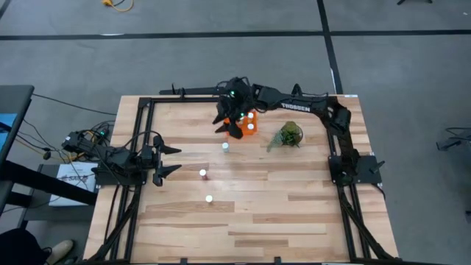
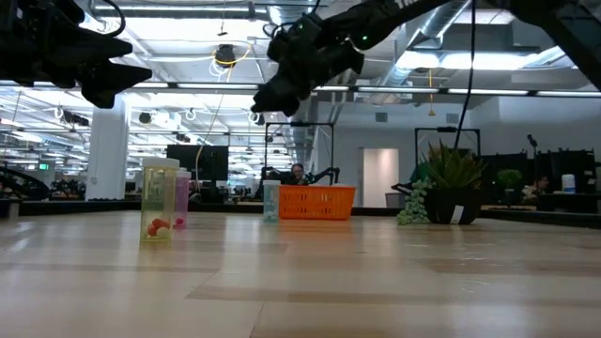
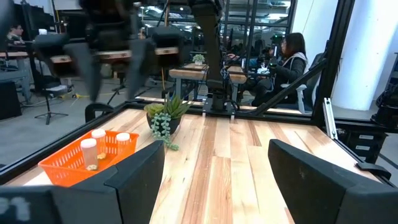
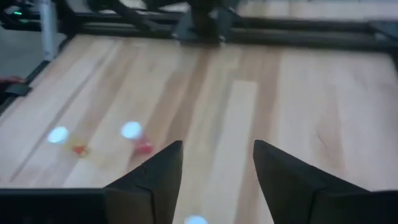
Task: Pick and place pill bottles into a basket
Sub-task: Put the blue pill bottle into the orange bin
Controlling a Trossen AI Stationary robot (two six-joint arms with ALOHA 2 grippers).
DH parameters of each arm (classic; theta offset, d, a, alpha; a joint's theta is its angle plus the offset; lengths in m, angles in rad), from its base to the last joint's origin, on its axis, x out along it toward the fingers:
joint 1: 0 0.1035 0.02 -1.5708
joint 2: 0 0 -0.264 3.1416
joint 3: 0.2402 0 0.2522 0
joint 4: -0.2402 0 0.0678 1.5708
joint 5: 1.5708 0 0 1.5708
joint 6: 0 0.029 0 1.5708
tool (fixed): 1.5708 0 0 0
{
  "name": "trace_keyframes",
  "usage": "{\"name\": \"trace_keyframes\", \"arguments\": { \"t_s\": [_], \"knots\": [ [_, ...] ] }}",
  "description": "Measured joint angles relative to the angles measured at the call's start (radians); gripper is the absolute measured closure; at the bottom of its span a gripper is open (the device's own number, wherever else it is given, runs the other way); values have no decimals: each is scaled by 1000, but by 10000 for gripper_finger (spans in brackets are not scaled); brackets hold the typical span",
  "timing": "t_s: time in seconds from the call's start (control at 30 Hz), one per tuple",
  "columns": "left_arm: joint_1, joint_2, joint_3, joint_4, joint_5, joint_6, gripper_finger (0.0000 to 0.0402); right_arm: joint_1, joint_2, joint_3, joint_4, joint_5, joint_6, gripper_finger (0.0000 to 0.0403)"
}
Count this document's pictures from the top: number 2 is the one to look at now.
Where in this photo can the pink pill bottle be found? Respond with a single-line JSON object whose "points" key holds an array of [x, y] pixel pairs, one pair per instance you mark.
{"points": [[184, 197]]}

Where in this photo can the black rig frame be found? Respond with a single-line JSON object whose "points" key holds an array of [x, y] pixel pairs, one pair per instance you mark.
{"points": [[441, 129], [319, 124]]}

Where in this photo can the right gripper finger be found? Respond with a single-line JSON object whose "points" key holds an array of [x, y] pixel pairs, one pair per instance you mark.
{"points": [[295, 99], [271, 98]]}

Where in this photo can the orange plastic basket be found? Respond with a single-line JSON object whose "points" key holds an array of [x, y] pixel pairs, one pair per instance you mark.
{"points": [[317, 203]]}

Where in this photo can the black background robot arm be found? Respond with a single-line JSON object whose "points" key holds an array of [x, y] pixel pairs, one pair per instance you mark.
{"points": [[328, 171], [33, 185]]}

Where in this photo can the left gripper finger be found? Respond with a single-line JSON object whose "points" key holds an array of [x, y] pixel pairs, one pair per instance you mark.
{"points": [[109, 80], [104, 48]]}

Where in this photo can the grey waste bin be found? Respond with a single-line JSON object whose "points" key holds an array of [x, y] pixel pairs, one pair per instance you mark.
{"points": [[393, 201]]}

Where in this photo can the small green potted plant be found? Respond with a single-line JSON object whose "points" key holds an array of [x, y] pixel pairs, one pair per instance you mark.
{"points": [[509, 177]]}

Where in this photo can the black table edge rail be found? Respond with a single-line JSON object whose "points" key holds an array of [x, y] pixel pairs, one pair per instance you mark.
{"points": [[70, 206]]}

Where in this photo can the black office partitions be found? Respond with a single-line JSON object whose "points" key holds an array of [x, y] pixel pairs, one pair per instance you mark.
{"points": [[563, 164]]}

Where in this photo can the white wipes tub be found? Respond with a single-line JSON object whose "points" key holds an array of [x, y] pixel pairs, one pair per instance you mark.
{"points": [[568, 184]]}

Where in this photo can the small clear bottle teal pills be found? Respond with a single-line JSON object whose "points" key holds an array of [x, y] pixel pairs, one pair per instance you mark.
{"points": [[271, 202]]}

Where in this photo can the trailing green bead plant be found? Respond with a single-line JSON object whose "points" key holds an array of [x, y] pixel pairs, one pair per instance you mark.
{"points": [[413, 206]]}

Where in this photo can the white square pillar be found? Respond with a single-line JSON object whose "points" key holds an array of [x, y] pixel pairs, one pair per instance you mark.
{"points": [[108, 155]]}

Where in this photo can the black plant pot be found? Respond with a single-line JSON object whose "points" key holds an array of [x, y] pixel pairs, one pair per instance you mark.
{"points": [[441, 206]]}

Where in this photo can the slanted silver air duct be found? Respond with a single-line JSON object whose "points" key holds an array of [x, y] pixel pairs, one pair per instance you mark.
{"points": [[436, 23]]}

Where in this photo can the white door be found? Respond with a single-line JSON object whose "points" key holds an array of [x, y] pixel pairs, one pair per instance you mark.
{"points": [[381, 178]]}

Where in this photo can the green exit sign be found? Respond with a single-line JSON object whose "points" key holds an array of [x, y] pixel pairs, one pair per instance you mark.
{"points": [[44, 166]]}

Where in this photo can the black monitor screen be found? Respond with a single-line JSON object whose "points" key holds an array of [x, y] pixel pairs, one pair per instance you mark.
{"points": [[206, 162]]}

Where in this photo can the spiky green succulent plant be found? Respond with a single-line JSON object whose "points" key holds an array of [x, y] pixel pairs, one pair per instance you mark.
{"points": [[448, 164]]}

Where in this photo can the black ceiling camera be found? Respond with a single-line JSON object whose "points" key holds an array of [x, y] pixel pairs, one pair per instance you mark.
{"points": [[225, 55]]}

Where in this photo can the black microphone stand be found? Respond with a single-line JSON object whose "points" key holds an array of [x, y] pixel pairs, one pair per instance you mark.
{"points": [[532, 141]]}

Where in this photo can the large yellow bottle red pills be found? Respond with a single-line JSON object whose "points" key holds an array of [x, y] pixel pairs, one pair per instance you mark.
{"points": [[159, 197]]}

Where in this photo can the overhead light bar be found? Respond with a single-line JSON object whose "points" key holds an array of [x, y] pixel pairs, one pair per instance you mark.
{"points": [[399, 89]]}

